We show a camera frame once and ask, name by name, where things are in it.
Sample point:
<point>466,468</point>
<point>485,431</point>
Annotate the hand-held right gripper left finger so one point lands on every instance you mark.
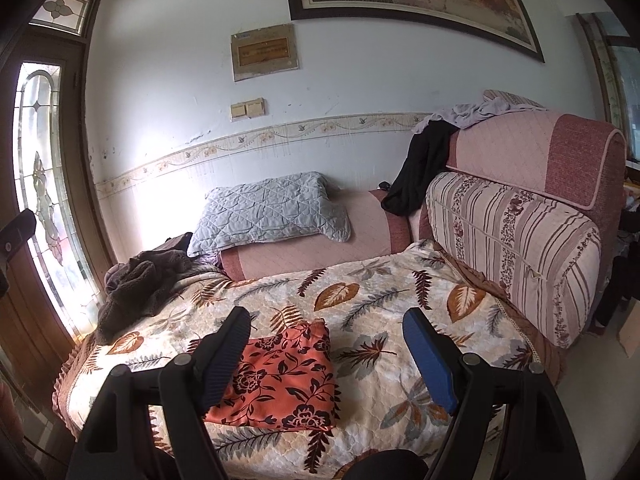
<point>225,360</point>

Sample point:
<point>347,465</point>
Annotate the wooden frame window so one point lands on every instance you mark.
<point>620,70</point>

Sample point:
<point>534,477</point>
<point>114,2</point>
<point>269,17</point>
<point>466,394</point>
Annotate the stained glass door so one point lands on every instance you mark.
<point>45,185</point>

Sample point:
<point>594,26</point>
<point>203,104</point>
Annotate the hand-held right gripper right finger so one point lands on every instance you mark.
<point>430,360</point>

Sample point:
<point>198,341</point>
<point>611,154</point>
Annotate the black garment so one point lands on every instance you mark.
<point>420,170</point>

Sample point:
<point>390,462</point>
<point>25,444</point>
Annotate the orange floral garment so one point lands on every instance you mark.
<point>285,380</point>

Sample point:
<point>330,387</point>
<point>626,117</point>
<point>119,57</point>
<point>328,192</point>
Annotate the leaf print blanket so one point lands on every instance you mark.
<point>375,310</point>

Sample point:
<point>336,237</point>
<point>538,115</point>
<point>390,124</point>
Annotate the brown fleece garment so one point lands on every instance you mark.
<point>135,285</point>

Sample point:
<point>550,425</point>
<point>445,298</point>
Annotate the grey quilted pillow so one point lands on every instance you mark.
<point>265,210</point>

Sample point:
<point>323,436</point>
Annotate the lavender cloth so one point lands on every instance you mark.
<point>465,112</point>

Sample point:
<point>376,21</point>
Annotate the beige wall switch panel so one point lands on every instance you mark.
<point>247,108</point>

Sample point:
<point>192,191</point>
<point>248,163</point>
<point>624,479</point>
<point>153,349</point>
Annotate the dark cloth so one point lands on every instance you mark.
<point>615,290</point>

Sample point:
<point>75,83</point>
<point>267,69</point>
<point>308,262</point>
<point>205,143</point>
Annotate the pink sofa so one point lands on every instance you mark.
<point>550,150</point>

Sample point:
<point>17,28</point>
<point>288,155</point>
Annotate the striped floral cushion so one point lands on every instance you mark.
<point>510,250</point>

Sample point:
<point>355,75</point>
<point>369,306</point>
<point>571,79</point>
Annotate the framed wall plaque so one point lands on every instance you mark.
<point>265,52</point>

